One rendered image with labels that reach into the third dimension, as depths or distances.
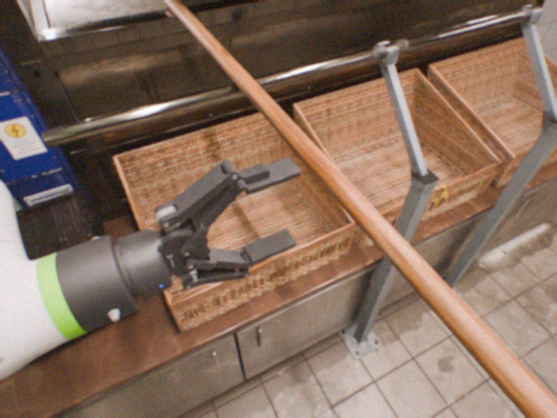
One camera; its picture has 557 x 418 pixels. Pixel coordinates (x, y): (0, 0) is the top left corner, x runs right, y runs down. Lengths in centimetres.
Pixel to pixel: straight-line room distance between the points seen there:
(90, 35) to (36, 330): 76
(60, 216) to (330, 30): 96
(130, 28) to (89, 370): 86
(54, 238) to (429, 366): 143
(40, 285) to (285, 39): 100
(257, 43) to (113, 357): 96
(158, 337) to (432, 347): 115
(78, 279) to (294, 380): 128
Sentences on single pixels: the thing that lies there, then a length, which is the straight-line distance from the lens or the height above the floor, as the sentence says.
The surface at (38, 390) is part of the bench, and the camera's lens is 115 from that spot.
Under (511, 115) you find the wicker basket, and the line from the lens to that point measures 201.
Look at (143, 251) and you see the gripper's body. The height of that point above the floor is 122.
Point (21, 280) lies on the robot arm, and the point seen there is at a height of 123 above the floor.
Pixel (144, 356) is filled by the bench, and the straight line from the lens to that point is 107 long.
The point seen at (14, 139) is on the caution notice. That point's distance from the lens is 113.
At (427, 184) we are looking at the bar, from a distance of 91.
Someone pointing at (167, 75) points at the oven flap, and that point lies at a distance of 112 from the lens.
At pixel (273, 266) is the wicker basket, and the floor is 70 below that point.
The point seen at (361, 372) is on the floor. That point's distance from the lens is 165.
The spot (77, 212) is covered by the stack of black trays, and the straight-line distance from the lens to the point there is 108.
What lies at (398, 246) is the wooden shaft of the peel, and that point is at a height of 120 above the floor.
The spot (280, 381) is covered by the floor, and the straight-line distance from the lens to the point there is 160.
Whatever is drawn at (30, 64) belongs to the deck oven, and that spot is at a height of 114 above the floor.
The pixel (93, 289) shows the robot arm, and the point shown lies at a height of 122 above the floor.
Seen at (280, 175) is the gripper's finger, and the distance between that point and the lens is 42.
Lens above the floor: 154
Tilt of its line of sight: 48 degrees down
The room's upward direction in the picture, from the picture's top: straight up
